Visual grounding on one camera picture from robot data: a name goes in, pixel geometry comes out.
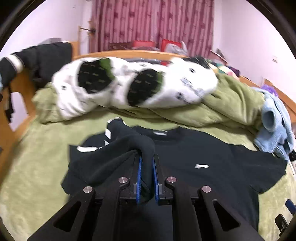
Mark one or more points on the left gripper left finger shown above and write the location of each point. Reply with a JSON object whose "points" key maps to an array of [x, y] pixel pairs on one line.
{"points": [[91, 213]]}

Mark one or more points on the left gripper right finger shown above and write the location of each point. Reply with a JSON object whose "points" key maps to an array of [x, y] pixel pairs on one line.
{"points": [[199, 213]]}

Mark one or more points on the black sweatshirt with white print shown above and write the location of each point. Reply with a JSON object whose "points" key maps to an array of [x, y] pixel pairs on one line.
{"points": [[236, 173]]}

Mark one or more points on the green fleece bed sheet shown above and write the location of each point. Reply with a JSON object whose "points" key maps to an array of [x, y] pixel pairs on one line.
{"points": [[31, 192]]}

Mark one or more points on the light blue fleece garment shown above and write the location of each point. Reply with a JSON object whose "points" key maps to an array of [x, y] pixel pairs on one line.
{"points": [[275, 135]]}

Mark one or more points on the green fleece blanket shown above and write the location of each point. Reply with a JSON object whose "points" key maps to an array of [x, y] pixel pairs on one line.
{"points": [[232, 104]]}

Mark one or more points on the white quilt with black strawberries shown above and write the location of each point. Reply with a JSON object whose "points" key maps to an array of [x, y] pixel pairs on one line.
{"points": [[112, 82]]}

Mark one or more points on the purple plush item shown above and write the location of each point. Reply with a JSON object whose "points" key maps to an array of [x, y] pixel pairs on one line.
{"points": [[270, 89]]}

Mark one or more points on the black jacket on footboard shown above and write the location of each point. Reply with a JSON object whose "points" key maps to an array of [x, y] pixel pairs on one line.
{"points": [[42, 61]]}

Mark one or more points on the red patterned curtain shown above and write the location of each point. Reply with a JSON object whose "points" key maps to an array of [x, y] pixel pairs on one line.
{"points": [[190, 22]]}

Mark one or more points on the wooden bed frame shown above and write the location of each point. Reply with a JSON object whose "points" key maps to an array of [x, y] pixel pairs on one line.
{"points": [[23, 84]]}

